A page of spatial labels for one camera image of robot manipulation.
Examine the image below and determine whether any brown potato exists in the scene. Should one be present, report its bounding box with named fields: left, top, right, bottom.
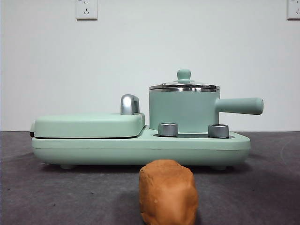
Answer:
left=139, top=159, right=199, bottom=225

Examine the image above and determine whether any mint green pot with handle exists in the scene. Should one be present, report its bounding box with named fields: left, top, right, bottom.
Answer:
left=149, top=87, right=264, bottom=132

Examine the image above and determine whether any silver control knob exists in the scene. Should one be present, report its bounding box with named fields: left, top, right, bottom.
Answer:
left=158, top=122, right=179, bottom=137
left=208, top=123, right=230, bottom=138

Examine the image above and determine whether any chrome grill cover handle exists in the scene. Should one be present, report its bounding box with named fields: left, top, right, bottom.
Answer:
left=120, top=94, right=141, bottom=115

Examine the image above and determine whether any glass pot lid green knob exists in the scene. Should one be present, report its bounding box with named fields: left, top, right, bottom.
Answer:
left=149, top=68, right=218, bottom=91

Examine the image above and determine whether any mint green breakfast maker base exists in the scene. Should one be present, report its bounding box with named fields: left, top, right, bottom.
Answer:
left=31, top=124, right=251, bottom=170

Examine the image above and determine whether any white wall socket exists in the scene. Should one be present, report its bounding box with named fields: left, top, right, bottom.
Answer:
left=287, top=0, right=300, bottom=20
left=75, top=0, right=98, bottom=21

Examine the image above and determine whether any mint green grill cover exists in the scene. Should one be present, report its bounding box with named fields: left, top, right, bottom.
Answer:
left=30, top=112, right=146, bottom=139

